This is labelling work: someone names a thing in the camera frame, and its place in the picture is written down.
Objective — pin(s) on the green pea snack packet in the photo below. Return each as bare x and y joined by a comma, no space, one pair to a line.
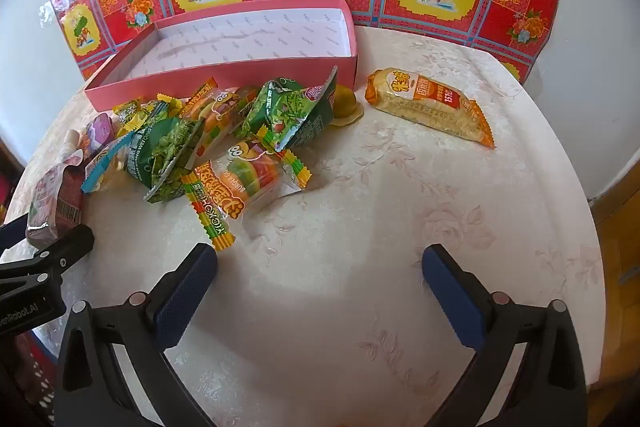
287,112
165,152

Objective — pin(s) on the pink cardboard box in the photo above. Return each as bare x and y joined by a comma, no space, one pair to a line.
240,42

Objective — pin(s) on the clear blue-edged candy packet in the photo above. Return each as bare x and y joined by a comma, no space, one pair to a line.
102,169

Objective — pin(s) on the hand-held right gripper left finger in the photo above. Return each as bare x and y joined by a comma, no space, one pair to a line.
185,294

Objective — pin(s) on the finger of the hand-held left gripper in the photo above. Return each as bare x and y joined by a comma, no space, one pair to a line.
70,244
10,233

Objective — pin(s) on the purple pudding cup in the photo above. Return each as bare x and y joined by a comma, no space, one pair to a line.
100,132

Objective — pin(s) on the orange rice cracker packet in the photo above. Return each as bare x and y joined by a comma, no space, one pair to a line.
430,107

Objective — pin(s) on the burger gummy packet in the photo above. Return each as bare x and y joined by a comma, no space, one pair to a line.
240,187
220,107

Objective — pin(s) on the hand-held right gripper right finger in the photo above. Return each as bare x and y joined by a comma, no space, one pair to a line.
455,299

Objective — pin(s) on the pink jelly drink pouch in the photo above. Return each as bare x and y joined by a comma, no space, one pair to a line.
52,202

